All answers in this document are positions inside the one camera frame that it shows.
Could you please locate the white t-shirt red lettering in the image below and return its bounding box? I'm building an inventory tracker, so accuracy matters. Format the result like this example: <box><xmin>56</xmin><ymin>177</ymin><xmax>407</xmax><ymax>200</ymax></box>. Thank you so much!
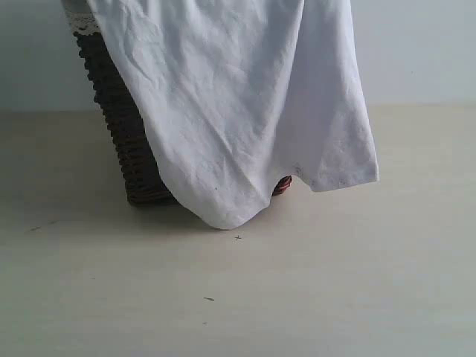
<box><xmin>89</xmin><ymin>0</ymin><xmax>379</xmax><ymax>230</ymax></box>

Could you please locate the dark red wicker basket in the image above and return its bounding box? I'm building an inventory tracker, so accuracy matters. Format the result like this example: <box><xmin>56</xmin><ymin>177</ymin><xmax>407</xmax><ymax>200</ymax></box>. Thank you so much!
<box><xmin>75</xmin><ymin>30</ymin><xmax>294</xmax><ymax>205</ymax></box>

